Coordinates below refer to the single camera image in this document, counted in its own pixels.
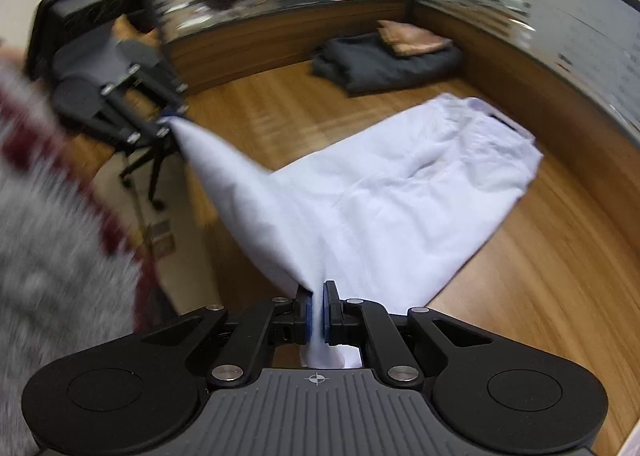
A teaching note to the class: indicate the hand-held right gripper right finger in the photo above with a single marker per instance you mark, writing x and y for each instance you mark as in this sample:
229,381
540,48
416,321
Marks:
326,318

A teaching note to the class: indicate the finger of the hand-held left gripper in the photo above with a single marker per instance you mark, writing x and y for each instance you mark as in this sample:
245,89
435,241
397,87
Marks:
150,129
172,111

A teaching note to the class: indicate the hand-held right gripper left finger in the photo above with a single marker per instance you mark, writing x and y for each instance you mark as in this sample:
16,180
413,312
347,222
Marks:
306,321

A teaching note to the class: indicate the white collared dress shirt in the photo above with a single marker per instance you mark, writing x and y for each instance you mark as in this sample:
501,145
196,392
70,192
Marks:
375,196

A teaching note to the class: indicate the black office chair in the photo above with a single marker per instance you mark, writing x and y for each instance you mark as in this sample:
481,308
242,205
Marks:
75,11

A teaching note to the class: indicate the small cardboard box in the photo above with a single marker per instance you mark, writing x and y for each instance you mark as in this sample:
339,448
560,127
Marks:
160,238

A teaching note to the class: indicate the person's grey maroon sweater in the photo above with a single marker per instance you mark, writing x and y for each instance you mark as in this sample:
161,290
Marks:
55,261

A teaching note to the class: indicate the dark grey folded garment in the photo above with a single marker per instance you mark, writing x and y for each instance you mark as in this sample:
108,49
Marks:
390,64

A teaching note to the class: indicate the brown satin folded cloth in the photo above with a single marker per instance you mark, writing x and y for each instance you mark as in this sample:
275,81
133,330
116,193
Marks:
412,39

